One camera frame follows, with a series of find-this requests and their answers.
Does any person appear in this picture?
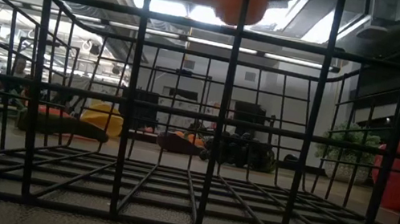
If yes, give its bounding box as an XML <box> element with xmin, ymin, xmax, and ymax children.
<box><xmin>1</xmin><ymin>55</ymin><xmax>37</xmax><ymax>108</ymax></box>

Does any dark green cucumber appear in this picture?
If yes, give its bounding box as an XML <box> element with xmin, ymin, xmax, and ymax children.
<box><xmin>14</xmin><ymin>107</ymin><xmax>112</xmax><ymax>146</ymax></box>

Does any black grape bunch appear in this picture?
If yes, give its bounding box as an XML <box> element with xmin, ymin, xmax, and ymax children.
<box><xmin>198</xmin><ymin>125</ymin><xmax>283</xmax><ymax>175</ymax></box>

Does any black wire basket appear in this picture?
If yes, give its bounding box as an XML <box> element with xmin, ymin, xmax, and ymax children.
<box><xmin>0</xmin><ymin>0</ymin><xmax>400</xmax><ymax>224</ymax></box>

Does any orange carrot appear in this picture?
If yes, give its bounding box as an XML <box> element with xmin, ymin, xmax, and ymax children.
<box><xmin>173</xmin><ymin>129</ymin><xmax>208</xmax><ymax>149</ymax></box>
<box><xmin>36</xmin><ymin>103</ymin><xmax>76</xmax><ymax>121</ymax></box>

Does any purple eggplant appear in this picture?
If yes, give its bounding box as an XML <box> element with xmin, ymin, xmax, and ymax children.
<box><xmin>154</xmin><ymin>128</ymin><xmax>208</xmax><ymax>159</ymax></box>

